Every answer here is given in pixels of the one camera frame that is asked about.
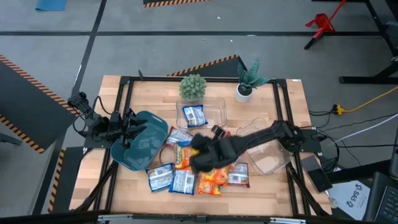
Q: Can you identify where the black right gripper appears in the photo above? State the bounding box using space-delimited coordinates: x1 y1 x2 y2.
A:
188 133 246 174

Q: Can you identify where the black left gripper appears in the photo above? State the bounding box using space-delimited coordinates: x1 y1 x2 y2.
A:
108 108 149 147

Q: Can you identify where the dark teal plastic bin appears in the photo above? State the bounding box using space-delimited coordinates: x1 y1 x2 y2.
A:
110 110 169 172

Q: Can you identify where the clear plastic container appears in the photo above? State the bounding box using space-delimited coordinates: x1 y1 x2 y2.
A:
235 116 294 176
175 96 228 130

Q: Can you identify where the round green succulent plant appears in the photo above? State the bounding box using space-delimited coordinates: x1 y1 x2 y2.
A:
178 73 208 102

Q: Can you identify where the aloe plant in white pot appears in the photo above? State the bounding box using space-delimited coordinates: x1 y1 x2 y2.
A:
234 58 271 104

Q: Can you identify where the black hazard-striped floor mat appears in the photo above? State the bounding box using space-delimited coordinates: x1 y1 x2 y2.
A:
167 54 248 78
30 146 85 215
0 54 79 155
142 0 211 9

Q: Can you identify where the flat black box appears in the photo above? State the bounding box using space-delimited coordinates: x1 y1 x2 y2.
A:
300 154 334 194

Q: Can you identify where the blue floor mat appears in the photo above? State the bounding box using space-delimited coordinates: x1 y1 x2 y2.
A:
35 0 68 12

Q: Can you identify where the white printed paper sheet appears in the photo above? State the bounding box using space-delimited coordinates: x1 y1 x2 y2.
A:
327 179 371 221

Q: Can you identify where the black laptop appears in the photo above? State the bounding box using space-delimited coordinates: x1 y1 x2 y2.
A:
363 171 398 223

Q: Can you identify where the person's leg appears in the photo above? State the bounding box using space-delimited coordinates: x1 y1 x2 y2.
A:
384 20 398 63

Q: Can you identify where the black aluminium table frame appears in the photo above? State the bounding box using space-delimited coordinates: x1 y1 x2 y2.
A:
70 70 332 220

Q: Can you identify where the black cable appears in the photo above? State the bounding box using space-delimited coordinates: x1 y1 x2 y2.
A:
337 142 398 149

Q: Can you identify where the white cable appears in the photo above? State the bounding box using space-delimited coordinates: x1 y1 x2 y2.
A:
332 113 398 144

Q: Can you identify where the yellow power cable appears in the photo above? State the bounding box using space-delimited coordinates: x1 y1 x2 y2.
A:
332 85 398 115

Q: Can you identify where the black desk leg frame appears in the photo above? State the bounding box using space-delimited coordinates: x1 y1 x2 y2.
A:
303 0 398 85

